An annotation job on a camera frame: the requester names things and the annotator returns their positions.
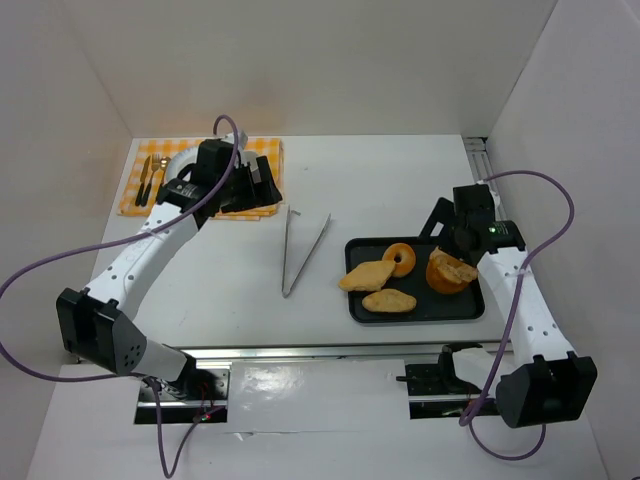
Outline triangular bread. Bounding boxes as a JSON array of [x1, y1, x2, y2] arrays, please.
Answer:
[[338, 260, 395, 292]]

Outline metal tongs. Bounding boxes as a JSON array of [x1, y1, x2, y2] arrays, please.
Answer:
[[280, 205, 332, 299]]

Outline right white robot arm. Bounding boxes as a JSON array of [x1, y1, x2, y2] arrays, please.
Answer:
[[425, 184, 597, 428]]

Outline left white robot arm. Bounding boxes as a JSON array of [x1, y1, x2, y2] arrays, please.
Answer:
[[56, 138, 282, 398]]

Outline oval bread roll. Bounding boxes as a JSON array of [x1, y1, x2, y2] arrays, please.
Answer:
[[362, 289, 417, 313]]

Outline tall round brioche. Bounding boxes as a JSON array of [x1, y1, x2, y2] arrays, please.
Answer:
[[426, 247, 478, 295]]

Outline white plate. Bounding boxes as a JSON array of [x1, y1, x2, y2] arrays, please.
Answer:
[[165, 146, 198, 181]]

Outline black tray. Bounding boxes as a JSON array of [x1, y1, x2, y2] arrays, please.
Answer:
[[344, 236, 486, 325]]

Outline yellow checkered cloth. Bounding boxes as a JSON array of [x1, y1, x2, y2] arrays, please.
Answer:
[[116, 137, 284, 217]]

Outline ring donut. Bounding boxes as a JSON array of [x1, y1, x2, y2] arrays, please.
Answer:
[[382, 243, 416, 278]]

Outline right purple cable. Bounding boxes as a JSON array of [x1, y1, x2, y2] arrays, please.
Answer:
[[458, 170, 575, 461]]

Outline purple cable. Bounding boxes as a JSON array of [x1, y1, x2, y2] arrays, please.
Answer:
[[458, 170, 575, 461], [0, 114, 241, 479]]

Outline black-handled fork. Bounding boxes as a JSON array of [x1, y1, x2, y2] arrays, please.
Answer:
[[140, 154, 161, 206]]

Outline black-handled knife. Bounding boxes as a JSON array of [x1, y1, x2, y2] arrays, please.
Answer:
[[134, 155, 151, 207]]

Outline aluminium rail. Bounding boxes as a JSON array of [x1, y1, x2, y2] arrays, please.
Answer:
[[185, 342, 453, 362]]

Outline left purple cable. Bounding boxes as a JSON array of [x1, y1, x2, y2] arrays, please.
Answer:
[[0, 114, 241, 479]]

